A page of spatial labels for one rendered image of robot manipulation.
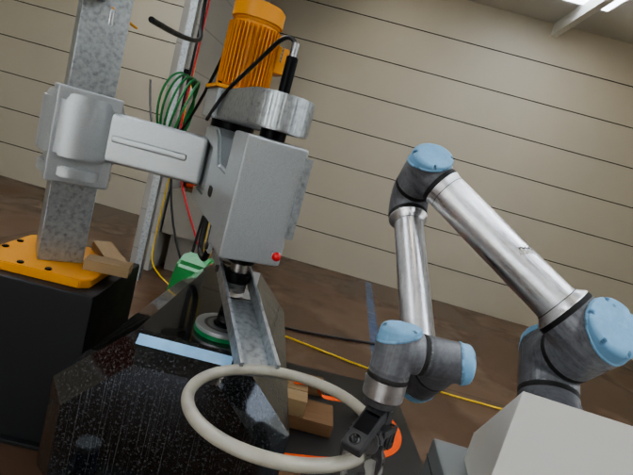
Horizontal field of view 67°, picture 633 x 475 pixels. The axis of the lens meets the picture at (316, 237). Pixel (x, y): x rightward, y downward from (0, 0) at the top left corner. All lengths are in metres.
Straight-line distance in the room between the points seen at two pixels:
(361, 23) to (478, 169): 2.55
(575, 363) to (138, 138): 1.87
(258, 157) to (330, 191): 5.32
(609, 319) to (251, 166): 1.08
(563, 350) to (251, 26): 1.74
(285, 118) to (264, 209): 0.31
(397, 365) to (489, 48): 6.43
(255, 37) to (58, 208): 1.15
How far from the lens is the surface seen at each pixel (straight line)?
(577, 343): 1.30
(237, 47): 2.27
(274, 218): 1.63
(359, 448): 1.05
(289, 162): 1.62
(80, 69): 2.37
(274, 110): 1.57
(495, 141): 7.12
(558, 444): 1.32
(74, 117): 2.31
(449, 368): 1.08
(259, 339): 1.57
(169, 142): 2.28
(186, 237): 4.98
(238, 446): 1.05
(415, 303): 1.27
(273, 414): 1.77
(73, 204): 2.43
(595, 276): 7.81
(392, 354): 1.04
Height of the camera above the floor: 1.57
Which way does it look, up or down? 10 degrees down
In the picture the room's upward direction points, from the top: 16 degrees clockwise
